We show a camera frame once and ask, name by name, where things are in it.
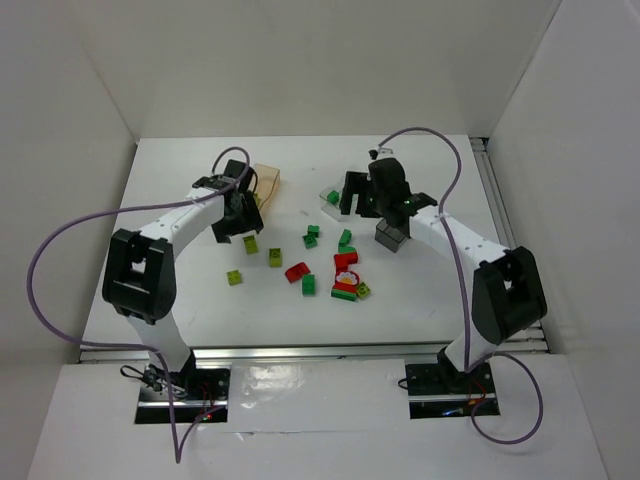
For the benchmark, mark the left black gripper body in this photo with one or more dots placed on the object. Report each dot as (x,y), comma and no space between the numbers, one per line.
(239,222)

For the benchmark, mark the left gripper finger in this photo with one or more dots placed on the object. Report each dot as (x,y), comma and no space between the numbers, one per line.
(224,230)
(249,216)

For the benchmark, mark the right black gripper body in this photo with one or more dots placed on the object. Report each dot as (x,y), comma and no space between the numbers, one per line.
(363,193)

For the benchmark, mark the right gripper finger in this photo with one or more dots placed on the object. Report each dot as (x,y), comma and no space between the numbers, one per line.
(355,183)
(365,207)

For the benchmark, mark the green lego brick carried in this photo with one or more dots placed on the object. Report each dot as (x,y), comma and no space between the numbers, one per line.
(333,197)

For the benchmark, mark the red L-shaped lego brick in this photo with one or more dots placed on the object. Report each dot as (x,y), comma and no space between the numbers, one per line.
(343,261)

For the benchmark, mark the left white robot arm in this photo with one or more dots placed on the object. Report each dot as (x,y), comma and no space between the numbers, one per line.
(140,279)

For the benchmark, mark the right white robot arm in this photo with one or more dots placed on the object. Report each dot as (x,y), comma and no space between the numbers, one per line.
(502,293)

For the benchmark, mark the clear transparent container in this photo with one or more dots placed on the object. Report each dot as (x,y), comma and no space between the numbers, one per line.
(334,211)

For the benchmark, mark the dark grey transparent container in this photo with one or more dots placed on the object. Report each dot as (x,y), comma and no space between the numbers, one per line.
(392,238)

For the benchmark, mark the green curved lego brick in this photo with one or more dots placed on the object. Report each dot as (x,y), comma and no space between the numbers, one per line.
(344,241)

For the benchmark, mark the orange transparent container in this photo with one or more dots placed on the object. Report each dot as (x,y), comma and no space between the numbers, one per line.
(266,185)

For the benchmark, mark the green lego brick studs up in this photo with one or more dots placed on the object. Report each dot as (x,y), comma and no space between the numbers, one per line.
(313,230)

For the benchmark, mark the green lego brick upside down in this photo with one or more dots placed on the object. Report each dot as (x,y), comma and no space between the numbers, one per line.
(310,241)

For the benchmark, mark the red sloped lego brick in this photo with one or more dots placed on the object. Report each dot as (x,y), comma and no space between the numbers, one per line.
(297,272)

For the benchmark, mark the red flower lego block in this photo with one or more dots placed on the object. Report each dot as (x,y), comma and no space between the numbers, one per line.
(345,285)

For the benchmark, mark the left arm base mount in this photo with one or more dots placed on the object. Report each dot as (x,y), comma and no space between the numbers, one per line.
(206,397)

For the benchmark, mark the aluminium rail front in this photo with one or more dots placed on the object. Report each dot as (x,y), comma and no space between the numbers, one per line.
(219,355)

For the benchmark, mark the aluminium rail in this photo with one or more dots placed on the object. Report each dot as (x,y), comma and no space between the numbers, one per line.
(219,355)
(493,219)

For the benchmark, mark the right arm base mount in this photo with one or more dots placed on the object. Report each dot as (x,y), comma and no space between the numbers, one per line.
(431,396)

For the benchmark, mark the aluminium rail right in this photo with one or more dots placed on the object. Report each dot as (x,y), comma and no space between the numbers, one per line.
(493,219)

